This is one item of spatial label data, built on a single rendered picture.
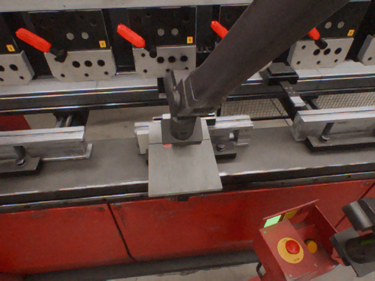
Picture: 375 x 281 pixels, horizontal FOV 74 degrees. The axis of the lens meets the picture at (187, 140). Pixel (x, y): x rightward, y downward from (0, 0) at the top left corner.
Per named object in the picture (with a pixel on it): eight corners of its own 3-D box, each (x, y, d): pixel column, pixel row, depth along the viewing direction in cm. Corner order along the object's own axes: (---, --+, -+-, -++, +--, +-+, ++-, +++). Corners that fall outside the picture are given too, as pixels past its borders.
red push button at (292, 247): (288, 260, 70) (291, 255, 68) (279, 246, 73) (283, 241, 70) (299, 255, 71) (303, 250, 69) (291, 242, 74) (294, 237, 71)
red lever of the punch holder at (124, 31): (119, 26, 50) (158, 53, 55) (121, 19, 53) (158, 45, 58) (115, 33, 51) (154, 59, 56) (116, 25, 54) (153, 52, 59)
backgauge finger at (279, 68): (281, 110, 85) (285, 98, 81) (258, 72, 103) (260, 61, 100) (315, 107, 86) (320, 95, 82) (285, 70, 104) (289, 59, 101)
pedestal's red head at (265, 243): (277, 294, 74) (296, 274, 61) (250, 243, 85) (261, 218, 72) (331, 270, 79) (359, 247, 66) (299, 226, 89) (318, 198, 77)
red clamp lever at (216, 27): (216, 22, 52) (246, 49, 57) (212, 15, 55) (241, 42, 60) (210, 29, 53) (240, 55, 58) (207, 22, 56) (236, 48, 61)
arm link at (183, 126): (173, 124, 50) (200, 120, 50) (167, 94, 52) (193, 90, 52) (172, 136, 56) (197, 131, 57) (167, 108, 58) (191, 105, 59)
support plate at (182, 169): (148, 197, 60) (148, 194, 59) (149, 125, 78) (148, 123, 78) (222, 190, 61) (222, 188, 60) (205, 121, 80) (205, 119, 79)
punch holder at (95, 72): (56, 83, 62) (25, 11, 50) (64, 66, 68) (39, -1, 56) (117, 80, 63) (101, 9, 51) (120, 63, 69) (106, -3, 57)
